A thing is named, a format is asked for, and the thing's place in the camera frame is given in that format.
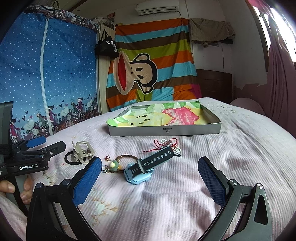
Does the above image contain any pink pillow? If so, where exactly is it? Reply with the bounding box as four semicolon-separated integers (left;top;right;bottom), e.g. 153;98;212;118
230;97;265;115

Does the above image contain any pink striped bed sheet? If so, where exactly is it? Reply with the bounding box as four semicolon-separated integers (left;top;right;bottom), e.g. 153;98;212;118
0;97;296;241

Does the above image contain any dark wooden headboard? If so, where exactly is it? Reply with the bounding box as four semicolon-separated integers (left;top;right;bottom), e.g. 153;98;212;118
196;69;233;104

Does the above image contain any black hanging tote bag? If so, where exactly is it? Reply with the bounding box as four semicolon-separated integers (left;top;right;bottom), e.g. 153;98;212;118
94;30;119;60

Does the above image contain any beige plastic hair claw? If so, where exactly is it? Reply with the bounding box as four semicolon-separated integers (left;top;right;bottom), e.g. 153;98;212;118
71;141;95;165

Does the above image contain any grey cardboard tray box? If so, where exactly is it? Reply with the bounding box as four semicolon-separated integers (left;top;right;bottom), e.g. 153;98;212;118
108;104;222;137

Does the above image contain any brown hanging cloth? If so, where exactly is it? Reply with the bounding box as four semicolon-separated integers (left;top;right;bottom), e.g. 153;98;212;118
190;18;236;48

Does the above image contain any striped monkey cartoon blanket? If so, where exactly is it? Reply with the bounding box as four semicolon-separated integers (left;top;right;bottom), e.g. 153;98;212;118
106;18;202;111

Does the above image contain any black elastic hair tie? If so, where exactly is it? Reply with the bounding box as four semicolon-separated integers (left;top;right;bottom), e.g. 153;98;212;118
64;150;84;165

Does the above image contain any blue dotted fabric wardrobe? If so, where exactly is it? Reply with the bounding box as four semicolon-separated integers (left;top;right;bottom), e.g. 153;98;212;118
1;6;100;143

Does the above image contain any red beaded string bracelet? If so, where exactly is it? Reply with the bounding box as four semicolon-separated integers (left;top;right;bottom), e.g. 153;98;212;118
142;138;179;153

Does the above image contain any colourful painted paper lining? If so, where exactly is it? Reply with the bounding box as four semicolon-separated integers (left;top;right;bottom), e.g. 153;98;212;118
107;101;212;127

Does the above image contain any person's left hand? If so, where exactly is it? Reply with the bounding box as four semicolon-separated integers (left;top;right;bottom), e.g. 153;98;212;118
0;174;34;205

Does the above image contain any white wall air conditioner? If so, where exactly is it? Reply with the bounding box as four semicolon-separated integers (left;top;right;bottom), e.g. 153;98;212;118
135;0;180;16

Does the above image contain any light blue kids watch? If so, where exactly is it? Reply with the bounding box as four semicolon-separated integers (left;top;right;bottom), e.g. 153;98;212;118
123;146;174;185

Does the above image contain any black white checkered hair clip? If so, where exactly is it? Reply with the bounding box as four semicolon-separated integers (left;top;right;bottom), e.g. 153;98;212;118
172;147;182;157

